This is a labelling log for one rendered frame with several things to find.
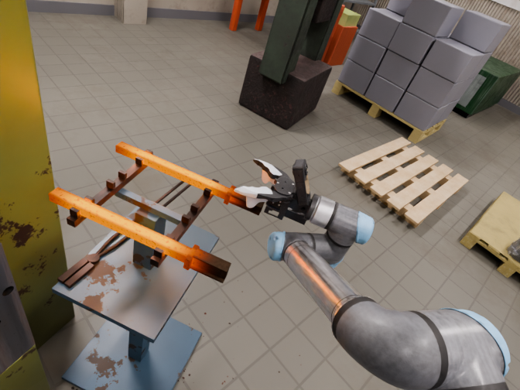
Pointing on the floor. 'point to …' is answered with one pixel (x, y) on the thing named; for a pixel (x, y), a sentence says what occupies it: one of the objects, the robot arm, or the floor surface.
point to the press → (291, 62)
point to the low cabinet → (487, 87)
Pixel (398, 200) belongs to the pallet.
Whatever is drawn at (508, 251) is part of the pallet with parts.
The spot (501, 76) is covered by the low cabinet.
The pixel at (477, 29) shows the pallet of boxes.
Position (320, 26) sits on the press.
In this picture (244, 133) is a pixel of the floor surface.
